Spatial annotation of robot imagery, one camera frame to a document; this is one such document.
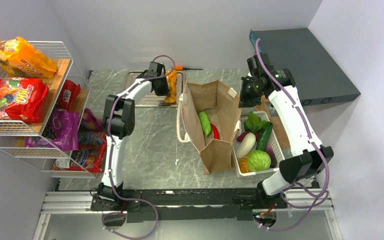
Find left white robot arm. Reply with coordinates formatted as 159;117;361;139
97;61;170;210

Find orange handle screwdriver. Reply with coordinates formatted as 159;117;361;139
174;65;203;71

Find orange snack bag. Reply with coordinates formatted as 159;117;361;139
0;36;58;79

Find orange ginger root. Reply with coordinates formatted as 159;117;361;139
238;157;251;174

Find red chili pepper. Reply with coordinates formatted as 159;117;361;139
210;123;220;140

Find white perforated plastic basket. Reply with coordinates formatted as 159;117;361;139
232;111;285;178

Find wooden board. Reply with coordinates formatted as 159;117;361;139
255;95;290;149

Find small red snack bag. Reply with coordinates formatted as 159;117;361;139
56;79;81;111

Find magenta sweet potato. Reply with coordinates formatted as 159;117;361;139
236;131;251;143

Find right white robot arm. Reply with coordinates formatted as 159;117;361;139
238;53;334;208

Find purple eggplant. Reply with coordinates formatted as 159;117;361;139
265;144;278;169

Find green cabbage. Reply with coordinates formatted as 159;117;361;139
246;150;272;172

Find colourful snack pack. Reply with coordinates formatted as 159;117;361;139
53;130;107;173

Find dark green cucumber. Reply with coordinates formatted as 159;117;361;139
255;122;273;151

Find burlap grocery bag pink print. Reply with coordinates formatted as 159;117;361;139
176;80;242;174

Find silver metal tray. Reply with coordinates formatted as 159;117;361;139
122;70;186;108

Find orange braided bread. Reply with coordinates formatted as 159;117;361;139
164;70;177;104

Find white eggplant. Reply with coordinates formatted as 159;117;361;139
235;132;257;159

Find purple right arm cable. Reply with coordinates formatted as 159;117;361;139
253;38;331;232

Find green leafy vegetable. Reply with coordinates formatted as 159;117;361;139
243;112;269;133

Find green bumpy cucumber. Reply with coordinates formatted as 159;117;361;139
198;111;212;137

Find blue grey network switch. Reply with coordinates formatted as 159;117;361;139
249;28;361;106

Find red candy bag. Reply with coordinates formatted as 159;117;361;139
0;77;49;124

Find white wire shelf rack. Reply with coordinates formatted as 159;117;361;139
0;37;101;179

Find purple snack bag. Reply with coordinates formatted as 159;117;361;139
24;108;79;151

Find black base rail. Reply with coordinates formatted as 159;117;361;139
90;186;287;223

